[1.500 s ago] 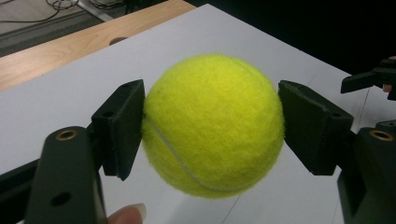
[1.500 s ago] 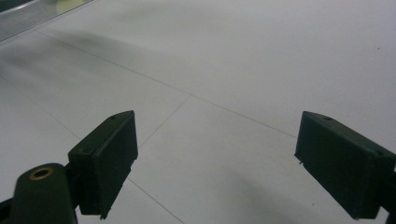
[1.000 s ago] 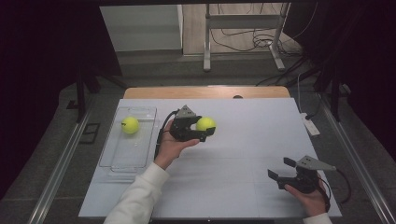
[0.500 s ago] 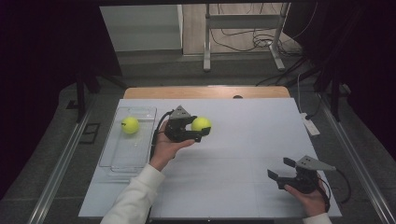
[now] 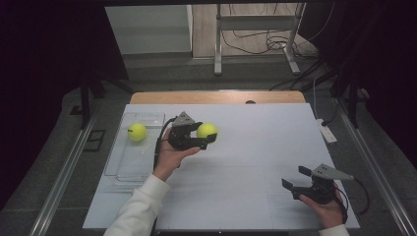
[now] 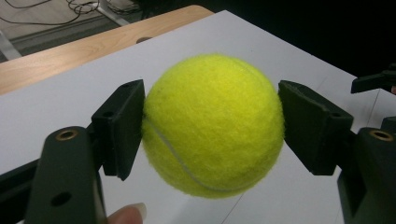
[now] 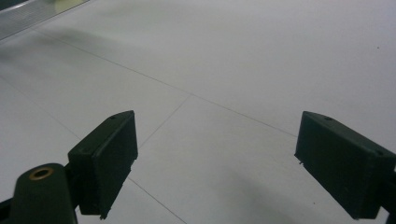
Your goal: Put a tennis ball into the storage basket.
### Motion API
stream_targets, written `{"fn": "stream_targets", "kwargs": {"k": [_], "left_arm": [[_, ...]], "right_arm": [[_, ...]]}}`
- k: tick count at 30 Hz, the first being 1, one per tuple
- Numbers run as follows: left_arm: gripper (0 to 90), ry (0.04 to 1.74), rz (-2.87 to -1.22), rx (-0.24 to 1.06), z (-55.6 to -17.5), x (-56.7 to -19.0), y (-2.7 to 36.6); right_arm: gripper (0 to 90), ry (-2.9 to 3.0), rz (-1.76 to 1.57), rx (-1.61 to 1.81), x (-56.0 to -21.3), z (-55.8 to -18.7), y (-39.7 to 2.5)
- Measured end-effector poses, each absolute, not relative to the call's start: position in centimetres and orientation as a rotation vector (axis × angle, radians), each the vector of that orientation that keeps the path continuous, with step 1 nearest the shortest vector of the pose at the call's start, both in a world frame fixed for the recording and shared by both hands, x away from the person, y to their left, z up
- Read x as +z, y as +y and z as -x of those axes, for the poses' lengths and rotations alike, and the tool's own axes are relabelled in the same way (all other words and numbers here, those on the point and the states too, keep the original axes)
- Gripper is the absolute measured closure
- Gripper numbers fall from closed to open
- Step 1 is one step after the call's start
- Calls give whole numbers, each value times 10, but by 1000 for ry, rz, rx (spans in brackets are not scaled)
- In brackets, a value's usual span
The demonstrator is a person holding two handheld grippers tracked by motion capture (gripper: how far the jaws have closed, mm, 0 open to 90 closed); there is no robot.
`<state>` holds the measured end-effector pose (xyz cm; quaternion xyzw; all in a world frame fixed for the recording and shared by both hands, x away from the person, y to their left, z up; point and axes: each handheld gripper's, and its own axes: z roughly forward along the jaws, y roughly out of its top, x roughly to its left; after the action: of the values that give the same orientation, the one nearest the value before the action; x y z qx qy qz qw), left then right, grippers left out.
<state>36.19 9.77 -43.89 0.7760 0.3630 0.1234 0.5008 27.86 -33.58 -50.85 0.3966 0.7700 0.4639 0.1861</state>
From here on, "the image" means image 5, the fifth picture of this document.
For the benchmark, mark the dark table grommet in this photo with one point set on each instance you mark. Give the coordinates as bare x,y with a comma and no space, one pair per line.
250,102

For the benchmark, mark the yellow tennis ball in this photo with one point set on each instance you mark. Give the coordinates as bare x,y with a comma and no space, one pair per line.
136,131
207,129

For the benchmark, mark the person's right hand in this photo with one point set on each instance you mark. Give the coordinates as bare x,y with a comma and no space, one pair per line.
326,213

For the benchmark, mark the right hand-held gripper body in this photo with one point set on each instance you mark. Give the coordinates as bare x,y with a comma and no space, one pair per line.
319,190

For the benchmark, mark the white power strip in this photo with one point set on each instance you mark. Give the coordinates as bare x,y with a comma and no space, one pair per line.
326,131

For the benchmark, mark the black floor frame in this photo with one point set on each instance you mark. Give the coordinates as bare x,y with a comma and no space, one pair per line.
94,140

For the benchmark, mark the white board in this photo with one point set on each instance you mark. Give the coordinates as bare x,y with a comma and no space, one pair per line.
236,170

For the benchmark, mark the wooden table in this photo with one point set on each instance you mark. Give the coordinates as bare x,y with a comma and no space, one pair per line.
196,97

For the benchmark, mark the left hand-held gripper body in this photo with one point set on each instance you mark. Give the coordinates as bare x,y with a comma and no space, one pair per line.
182,136

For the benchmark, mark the dark curtain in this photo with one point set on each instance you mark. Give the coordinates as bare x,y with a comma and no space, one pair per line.
377,49
49,65

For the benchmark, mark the white cabinet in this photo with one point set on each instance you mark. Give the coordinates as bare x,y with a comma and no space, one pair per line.
150,29

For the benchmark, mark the grey metal stand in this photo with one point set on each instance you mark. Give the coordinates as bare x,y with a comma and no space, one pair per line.
255,23

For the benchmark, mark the person's left hand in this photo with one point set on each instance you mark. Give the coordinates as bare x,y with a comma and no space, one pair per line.
170,160

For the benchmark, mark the black stand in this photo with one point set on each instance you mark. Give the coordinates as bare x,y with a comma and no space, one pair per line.
85,105
352,105

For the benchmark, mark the clear plastic tray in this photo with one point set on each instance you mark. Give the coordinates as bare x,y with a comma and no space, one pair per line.
137,160

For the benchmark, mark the aluminium rail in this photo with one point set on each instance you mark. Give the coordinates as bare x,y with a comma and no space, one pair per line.
62,183
373,170

